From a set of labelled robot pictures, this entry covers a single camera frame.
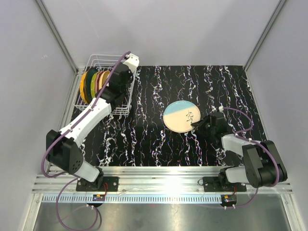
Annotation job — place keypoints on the yellow cream plate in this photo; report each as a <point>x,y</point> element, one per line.
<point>103,77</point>

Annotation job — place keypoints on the blue cream plate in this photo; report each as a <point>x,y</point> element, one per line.
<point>180,115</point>

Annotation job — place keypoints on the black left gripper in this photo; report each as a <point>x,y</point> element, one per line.
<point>130,74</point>

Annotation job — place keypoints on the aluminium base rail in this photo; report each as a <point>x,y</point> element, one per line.
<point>152,180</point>

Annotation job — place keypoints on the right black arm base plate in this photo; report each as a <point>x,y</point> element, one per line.
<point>211,184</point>

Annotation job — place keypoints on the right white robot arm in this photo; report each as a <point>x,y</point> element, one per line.
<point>263,166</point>

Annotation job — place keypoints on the teal glazed plate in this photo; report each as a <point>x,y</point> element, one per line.
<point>87,87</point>

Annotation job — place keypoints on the aluminium frame post right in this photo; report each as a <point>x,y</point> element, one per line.
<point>269,25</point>

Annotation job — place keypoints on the orange polka dot plate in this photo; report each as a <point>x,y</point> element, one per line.
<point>82,89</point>

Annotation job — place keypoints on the pink polka dot plate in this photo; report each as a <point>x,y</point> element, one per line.
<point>97,80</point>

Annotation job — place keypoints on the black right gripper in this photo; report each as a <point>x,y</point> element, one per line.
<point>199,125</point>

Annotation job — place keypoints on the aluminium frame post left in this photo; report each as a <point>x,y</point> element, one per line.
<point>54,31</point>

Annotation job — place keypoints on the green polka dot plate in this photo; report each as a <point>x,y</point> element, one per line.
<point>92,84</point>

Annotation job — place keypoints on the white slotted cable duct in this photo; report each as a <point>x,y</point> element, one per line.
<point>135,198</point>

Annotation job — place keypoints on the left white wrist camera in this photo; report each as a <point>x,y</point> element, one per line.
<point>132,61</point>

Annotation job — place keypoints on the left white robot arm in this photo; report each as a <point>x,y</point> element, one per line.
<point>63,147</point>

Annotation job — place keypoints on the right small circuit board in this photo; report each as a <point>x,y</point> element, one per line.
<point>229,200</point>

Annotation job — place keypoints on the white wire dish rack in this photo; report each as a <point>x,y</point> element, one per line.
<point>104,62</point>

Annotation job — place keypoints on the small circuit board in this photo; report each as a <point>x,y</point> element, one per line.
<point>98,197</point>
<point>229,200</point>

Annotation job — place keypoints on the aluminium frame post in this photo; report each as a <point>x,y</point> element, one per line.
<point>269,25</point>
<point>54,31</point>

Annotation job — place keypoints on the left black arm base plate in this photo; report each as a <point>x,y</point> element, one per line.
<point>109,184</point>

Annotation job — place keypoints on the left small circuit board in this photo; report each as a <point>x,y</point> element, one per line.
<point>98,197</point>

